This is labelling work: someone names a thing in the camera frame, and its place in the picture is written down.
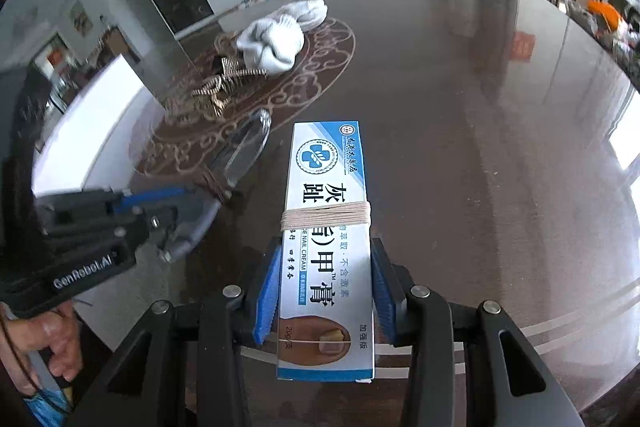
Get blue white ointment box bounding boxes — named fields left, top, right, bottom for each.
left=277, top=121, right=375, bottom=383

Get left hand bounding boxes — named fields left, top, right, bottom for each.
left=1, top=301, right=82, bottom=397

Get rhinestone hair claw clip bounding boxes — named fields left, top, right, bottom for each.
left=191, top=55, right=267, bottom=119

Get white storage box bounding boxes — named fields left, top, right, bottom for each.
left=32, top=56, right=144, bottom=196

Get white rolled socks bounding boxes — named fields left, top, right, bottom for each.
left=235, top=0, right=328, bottom=76

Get blue sleeve left forearm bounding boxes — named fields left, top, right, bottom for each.
left=22, top=389, right=72, bottom=427

